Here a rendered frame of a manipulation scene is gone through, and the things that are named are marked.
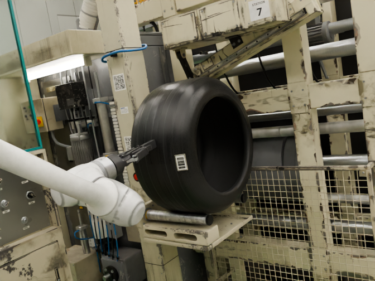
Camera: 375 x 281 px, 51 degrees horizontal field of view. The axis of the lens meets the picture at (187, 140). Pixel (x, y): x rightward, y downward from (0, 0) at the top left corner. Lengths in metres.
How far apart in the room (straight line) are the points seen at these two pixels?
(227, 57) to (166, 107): 0.55
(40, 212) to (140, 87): 0.74
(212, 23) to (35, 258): 1.30
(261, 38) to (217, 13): 0.23
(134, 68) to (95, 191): 0.91
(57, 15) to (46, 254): 11.42
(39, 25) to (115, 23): 10.74
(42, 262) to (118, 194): 0.91
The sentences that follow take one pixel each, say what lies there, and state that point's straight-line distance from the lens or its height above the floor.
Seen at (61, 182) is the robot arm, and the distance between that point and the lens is 1.01.
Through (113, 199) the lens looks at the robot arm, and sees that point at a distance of 1.08.
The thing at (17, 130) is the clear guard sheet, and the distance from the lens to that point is 1.87.
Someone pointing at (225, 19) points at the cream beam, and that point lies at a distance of 1.79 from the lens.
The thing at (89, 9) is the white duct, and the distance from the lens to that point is 2.44.
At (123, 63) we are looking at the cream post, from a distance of 1.82.
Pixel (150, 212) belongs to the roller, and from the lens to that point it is 1.79.
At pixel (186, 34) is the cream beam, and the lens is 1.91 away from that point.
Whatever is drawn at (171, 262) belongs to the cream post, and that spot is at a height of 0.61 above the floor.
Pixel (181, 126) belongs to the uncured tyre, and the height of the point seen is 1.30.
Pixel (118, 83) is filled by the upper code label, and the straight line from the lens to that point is 1.86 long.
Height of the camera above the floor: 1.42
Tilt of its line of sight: 7 degrees down
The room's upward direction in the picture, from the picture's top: 9 degrees counter-clockwise
